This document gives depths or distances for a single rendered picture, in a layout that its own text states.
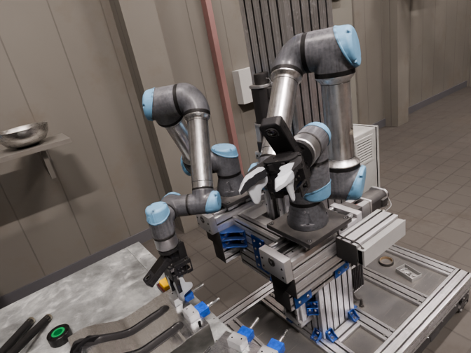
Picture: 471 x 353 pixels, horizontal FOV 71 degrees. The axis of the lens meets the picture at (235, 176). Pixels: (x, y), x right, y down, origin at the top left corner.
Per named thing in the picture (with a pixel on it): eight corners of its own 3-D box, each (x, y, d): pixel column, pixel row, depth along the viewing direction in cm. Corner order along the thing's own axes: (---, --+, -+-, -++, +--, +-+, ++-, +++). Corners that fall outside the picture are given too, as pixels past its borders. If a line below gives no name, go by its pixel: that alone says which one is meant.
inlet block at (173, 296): (201, 286, 127) (198, 275, 125) (208, 293, 123) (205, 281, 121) (171, 305, 120) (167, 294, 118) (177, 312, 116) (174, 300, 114)
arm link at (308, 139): (316, 130, 74) (283, 136, 78) (310, 136, 70) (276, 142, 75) (324, 161, 76) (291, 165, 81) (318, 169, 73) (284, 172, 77)
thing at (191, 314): (217, 300, 118) (214, 288, 116) (225, 307, 114) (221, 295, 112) (186, 321, 112) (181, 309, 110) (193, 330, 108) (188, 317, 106)
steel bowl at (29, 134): (51, 136, 253) (45, 120, 249) (57, 141, 226) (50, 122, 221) (0, 150, 237) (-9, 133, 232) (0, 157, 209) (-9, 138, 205)
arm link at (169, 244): (158, 244, 105) (148, 236, 111) (162, 256, 107) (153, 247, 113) (179, 234, 109) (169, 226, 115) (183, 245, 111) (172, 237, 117)
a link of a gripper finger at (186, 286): (198, 296, 116) (189, 273, 114) (183, 306, 113) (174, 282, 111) (195, 294, 119) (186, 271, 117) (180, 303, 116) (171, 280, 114)
